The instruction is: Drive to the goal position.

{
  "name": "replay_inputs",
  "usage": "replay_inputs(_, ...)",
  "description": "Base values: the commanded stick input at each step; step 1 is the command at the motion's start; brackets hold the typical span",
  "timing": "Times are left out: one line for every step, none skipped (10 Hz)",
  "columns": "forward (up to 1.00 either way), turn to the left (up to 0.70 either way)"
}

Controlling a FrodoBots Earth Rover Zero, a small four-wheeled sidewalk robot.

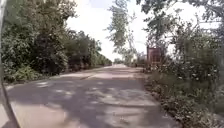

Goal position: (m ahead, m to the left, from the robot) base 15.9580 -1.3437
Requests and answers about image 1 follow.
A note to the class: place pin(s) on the slender tall tree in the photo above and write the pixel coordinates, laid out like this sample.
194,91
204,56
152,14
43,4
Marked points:
119,30

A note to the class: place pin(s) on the pale cracked asphalt road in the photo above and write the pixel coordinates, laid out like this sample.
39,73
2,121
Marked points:
96,100

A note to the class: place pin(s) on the red-brown structure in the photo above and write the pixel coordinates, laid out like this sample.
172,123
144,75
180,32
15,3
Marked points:
154,55

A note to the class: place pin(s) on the dense green roadside bushes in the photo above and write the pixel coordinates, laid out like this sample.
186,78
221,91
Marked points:
40,43

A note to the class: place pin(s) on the overgrown weedy verge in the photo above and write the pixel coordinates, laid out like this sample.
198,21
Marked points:
186,100

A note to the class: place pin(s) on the trees and shrubs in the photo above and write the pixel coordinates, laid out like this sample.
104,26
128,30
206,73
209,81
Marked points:
193,43

